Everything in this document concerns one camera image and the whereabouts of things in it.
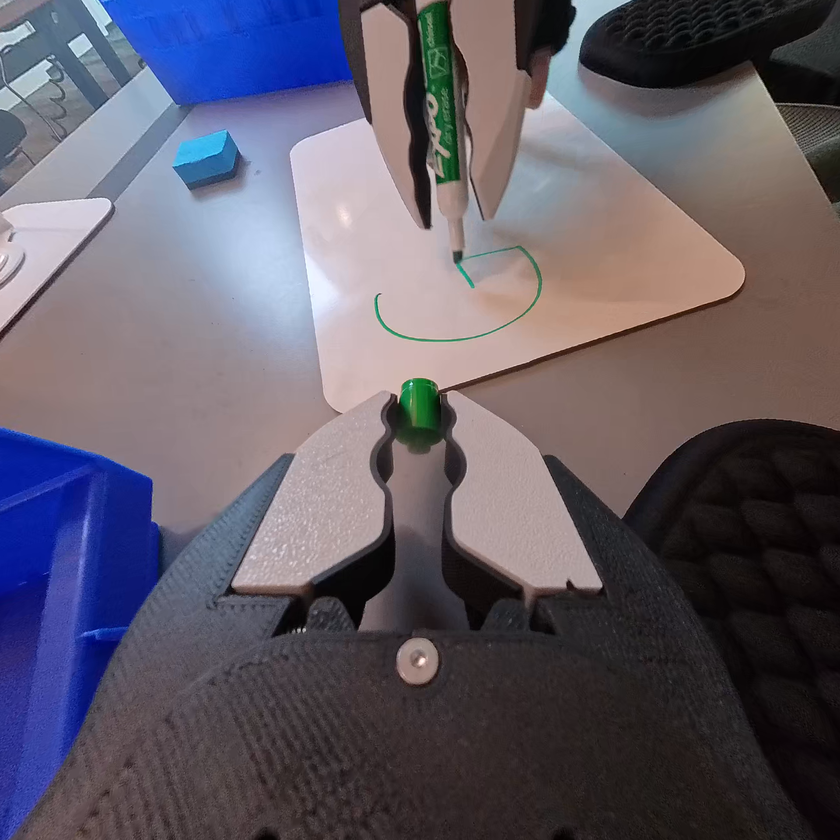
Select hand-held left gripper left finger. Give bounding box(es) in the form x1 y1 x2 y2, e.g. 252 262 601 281
231 392 397 601

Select black honeycomb pad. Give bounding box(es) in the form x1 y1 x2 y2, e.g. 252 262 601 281
579 0 796 90

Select green dry erase marker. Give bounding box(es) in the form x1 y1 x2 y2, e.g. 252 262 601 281
415 0 471 266

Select blue whiteboard eraser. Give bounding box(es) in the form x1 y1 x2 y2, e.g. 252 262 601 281
172 129 241 192

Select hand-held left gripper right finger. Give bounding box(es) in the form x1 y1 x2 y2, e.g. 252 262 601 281
442 390 603 599

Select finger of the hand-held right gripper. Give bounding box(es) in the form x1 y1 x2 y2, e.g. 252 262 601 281
451 0 530 221
361 2 435 231

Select white whiteboard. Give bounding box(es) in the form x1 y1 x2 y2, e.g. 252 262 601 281
290 91 747 416

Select black coiled cable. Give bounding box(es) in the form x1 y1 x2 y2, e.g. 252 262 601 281
38 56 69 143

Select wooden background desk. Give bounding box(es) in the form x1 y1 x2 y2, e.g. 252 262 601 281
0 0 135 109

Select black office chair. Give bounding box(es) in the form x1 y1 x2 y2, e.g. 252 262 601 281
0 108 28 170

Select grey mesh chair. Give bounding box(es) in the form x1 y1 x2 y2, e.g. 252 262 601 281
776 101 840 221

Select blue plastic bin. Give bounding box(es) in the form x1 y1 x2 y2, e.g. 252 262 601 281
0 427 162 840
101 0 357 107

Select white stand with base plate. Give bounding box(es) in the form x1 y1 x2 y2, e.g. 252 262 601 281
0 197 116 337

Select green marker cap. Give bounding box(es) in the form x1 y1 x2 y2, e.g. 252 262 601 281
397 377 442 455

